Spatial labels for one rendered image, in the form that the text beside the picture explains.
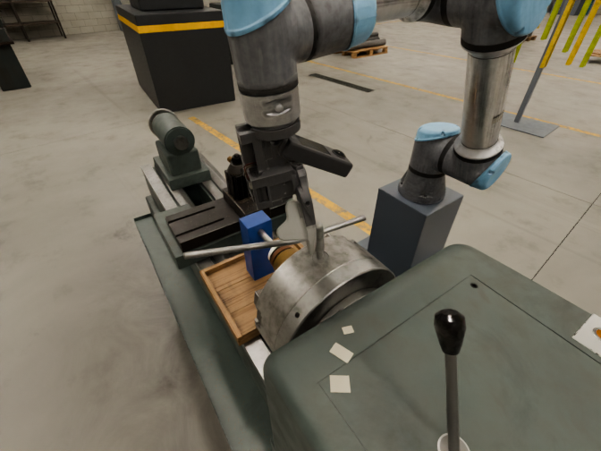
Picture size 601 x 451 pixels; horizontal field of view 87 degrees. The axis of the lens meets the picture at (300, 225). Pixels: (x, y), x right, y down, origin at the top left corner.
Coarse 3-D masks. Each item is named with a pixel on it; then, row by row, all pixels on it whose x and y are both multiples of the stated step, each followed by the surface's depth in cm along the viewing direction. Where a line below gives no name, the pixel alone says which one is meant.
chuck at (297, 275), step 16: (336, 240) 68; (352, 240) 75; (304, 256) 64; (336, 256) 63; (352, 256) 64; (368, 256) 67; (288, 272) 63; (304, 272) 62; (320, 272) 61; (272, 288) 64; (288, 288) 61; (304, 288) 60; (256, 304) 67; (272, 304) 63; (288, 304) 60; (256, 320) 69; (272, 320) 62; (272, 336) 63; (272, 352) 67
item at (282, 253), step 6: (282, 246) 83; (288, 246) 84; (276, 252) 82; (282, 252) 81; (288, 252) 81; (294, 252) 81; (270, 258) 84; (276, 258) 81; (282, 258) 80; (288, 258) 79; (276, 264) 81
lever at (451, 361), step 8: (448, 360) 34; (456, 360) 34; (448, 368) 34; (456, 368) 34; (448, 376) 34; (456, 376) 34; (448, 384) 35; (456, 384) 34; (448, 392) 35; (456, 392) 35; (448, 400) 35; (456, 400) 35; (448, 408) 35; (456, 408) 35; (448, 416) 35; (456, 416) 35; (448, 424) 36; (456, 424) 35; (448, 432) 36; (456, 432) 35; (440, 440) 37; (448, 440) 36; (456, 440) 35; (440, 448) 36; (448, 448) 36; (456, 448) 35; (464, 448) 36
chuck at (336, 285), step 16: (336, 272) 60; (352, 272) 60; (368, 272) 62; (384, 272) 66; (320, 288) 58; (336, 288) 58; (352, 288) 61; (304, 304) 58; (320, 304) 57; (288, 320) 59; (304, 320) 57; (288, 336) 59
